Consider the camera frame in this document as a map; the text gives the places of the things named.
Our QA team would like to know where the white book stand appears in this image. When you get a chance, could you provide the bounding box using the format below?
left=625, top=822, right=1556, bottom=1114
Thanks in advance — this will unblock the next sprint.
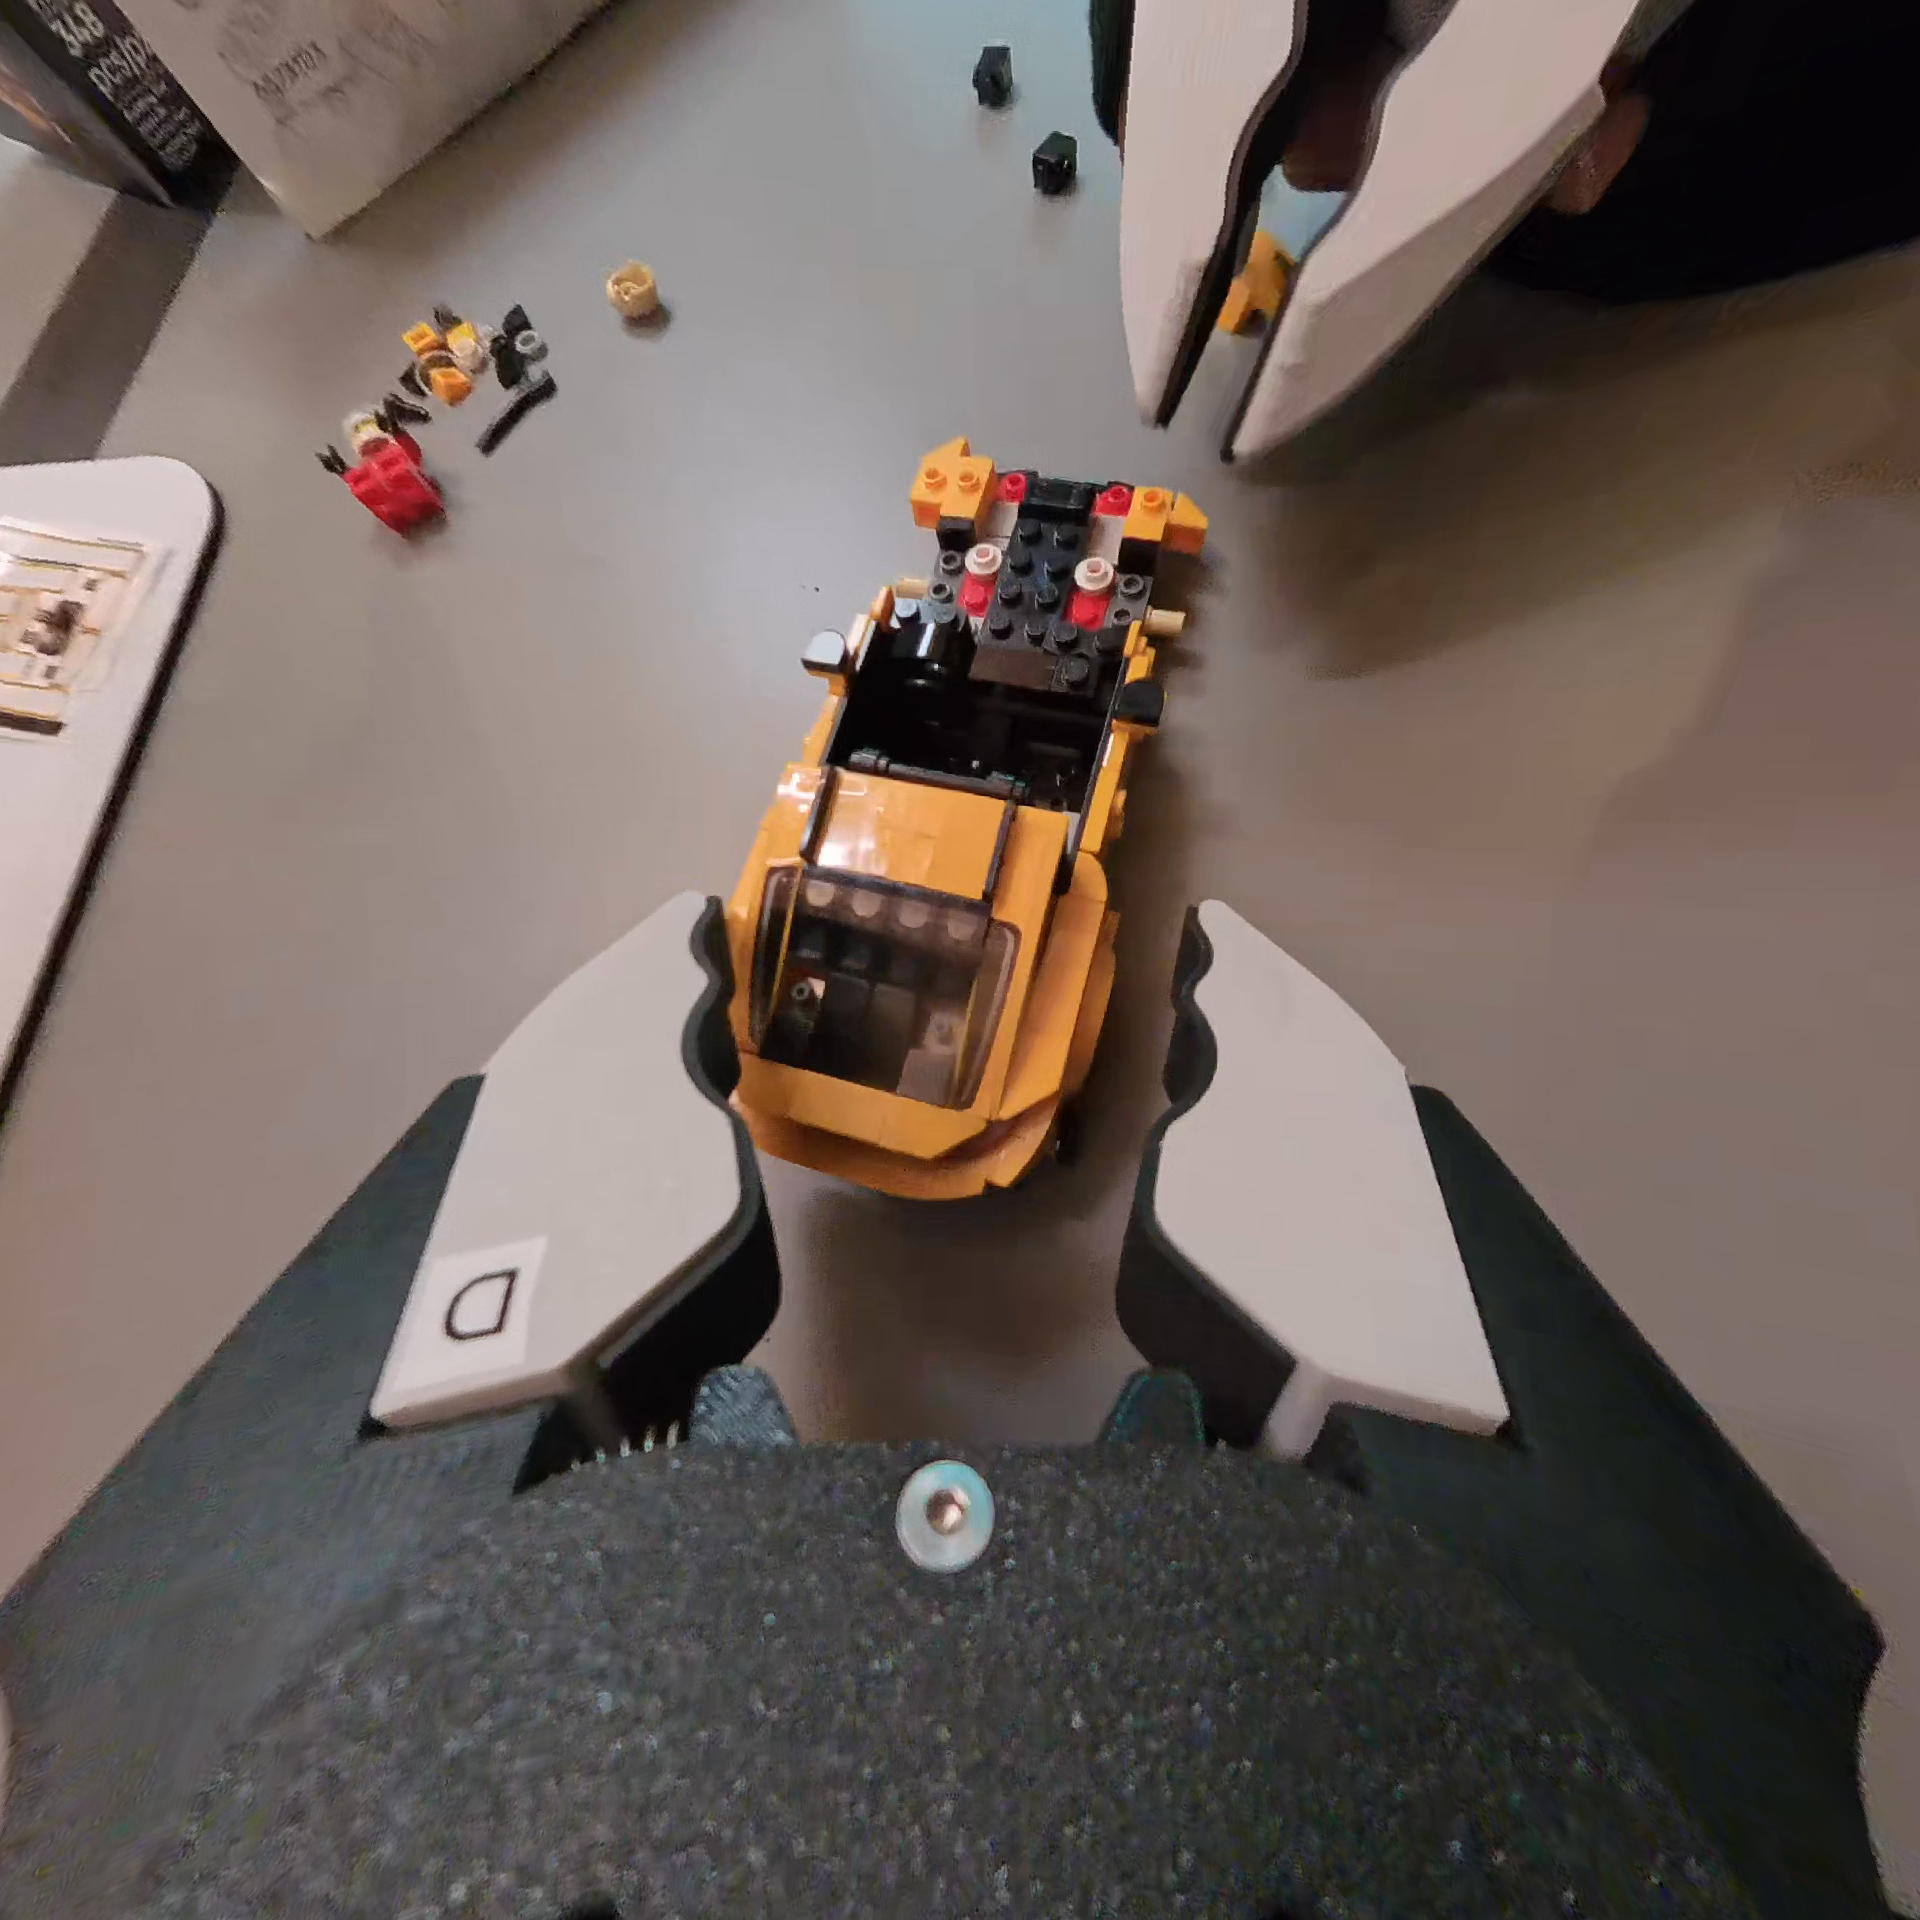
left=0, top=455, right=227, bottom=1113

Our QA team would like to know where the yellow toy brick car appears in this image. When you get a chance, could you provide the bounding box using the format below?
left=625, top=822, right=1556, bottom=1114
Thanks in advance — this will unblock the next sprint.
left=724, top=434, right=1211, bottom=1201

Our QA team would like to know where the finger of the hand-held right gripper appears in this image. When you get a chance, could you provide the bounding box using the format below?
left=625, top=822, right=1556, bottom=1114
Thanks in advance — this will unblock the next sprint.
left=1123, top=0, right=1309, bottom=431
left=1218, top=0, right=1649, bottom=461

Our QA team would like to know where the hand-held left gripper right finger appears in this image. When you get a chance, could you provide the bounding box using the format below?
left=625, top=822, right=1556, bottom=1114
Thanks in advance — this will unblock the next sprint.
left=1113, top=898, right=1514, bottom=1467

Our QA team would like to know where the pile of small toy bricks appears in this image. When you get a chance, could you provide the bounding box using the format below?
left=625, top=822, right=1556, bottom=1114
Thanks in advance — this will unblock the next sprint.
left=399, top=304, right=561, bottom=407

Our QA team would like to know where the yellow toy wedge piece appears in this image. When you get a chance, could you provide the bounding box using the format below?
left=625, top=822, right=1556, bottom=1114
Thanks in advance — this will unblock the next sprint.
left=1211, top=229, right=1300, bottom=341

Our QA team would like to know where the person's right hand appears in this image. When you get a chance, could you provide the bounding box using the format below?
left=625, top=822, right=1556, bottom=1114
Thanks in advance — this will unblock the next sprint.
left=1553, top=64, right=1649, bottom=217

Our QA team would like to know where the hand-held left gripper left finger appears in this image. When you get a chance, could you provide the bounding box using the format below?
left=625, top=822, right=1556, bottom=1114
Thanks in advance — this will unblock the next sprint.
left=368, top=891, right=785, bottom=1483

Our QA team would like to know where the black toy car box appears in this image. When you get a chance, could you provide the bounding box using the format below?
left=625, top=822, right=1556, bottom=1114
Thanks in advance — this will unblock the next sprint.
left=0, top=0, right=242, bottom=211

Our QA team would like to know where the clear sticker sheet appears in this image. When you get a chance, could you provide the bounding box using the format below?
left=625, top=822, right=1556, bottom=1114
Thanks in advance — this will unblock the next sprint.
left=0, top=515, right=167, bottom=736

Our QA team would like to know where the white printed paper bag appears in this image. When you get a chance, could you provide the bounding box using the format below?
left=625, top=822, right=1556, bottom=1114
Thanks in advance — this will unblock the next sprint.
left=113, top=0, right=617, bottom=241

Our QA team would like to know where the red toy minifigure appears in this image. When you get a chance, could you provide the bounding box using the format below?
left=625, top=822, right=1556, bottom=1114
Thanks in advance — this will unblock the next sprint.
left=315, top=407, right=448, bottom=537

